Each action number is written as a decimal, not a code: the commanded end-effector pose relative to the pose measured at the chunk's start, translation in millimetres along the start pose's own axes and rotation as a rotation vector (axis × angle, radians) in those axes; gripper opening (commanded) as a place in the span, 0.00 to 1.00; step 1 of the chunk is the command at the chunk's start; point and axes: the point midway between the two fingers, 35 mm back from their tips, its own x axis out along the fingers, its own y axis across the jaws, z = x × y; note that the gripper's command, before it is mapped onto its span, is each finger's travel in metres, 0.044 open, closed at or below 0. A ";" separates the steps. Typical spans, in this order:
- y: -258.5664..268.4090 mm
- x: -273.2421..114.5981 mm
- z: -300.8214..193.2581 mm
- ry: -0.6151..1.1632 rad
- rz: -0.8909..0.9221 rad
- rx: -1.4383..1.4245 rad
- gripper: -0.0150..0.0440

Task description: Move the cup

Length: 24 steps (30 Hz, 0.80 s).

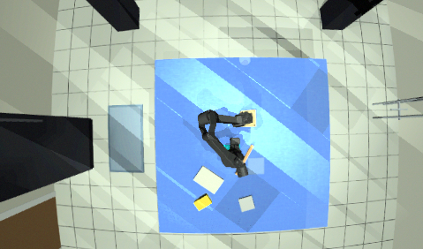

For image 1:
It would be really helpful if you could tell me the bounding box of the white flat square pad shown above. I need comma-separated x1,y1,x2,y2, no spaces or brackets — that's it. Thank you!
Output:
238,195,255,213

